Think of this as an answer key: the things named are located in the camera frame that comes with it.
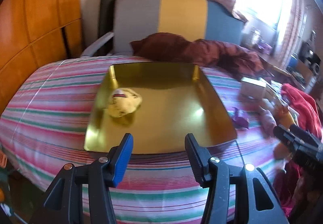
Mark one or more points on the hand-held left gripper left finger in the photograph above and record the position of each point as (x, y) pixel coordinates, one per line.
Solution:
(123, 161)

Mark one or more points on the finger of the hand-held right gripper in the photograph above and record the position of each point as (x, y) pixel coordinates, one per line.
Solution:
(302, 140)

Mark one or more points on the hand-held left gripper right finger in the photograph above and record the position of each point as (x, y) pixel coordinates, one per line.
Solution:
(195, 156)

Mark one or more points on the yellow printed sock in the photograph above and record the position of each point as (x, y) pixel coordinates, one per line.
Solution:
(125, 103)

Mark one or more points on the gold metal tray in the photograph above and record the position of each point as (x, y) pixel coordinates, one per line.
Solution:
(164, 103)

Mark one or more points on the white cardboard box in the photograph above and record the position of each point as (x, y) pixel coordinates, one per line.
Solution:
(253, 88)

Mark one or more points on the red cloth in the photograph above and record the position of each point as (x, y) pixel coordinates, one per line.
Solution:
(302, 105)

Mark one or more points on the purple wrapper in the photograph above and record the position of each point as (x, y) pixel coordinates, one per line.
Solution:
(239, 118)

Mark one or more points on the wooden desk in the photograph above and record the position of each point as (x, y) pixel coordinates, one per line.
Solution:
(275, 65)

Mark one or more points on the blue cup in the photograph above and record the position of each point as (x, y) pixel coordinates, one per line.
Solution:
(294, 60)

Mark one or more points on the black speaker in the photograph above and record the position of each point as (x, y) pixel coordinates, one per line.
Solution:
(311, 56)

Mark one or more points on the pink green striped bedsheet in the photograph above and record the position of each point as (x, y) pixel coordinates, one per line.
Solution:
(50, 103)

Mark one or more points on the purple container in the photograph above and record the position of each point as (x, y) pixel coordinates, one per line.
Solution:
(265, 48)

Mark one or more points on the maroon blanket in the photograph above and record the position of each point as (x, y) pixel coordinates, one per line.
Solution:
(227, 55)

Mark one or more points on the pink striped curtain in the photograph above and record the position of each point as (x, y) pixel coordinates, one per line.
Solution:
(292, 27)

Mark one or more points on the maroon pillow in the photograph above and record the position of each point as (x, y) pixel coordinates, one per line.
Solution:
(161, 45)

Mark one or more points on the orange wooden wardrobe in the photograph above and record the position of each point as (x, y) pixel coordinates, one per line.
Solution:
(37, 12)

